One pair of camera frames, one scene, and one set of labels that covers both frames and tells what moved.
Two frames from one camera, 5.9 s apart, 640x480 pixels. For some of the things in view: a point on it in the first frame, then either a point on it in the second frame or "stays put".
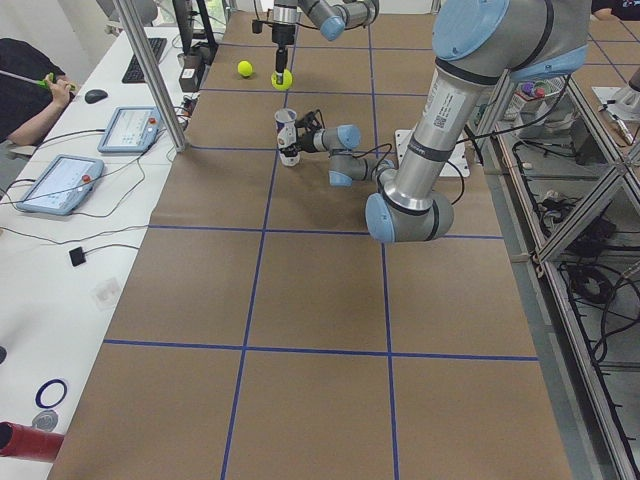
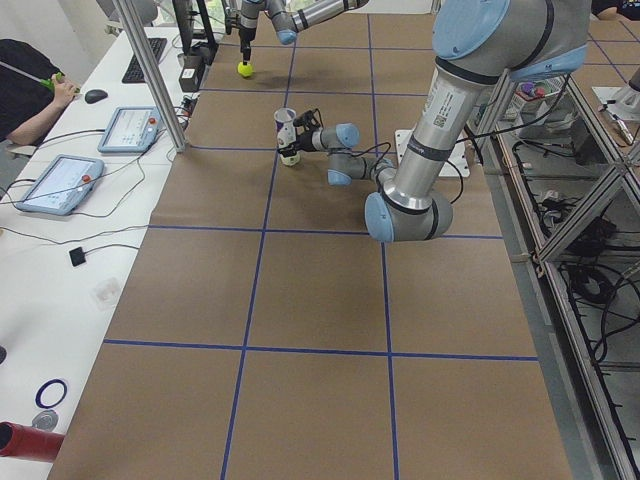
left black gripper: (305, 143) stays put
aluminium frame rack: (564, 188) stays put
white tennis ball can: (285, 121) stays put
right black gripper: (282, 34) to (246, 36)
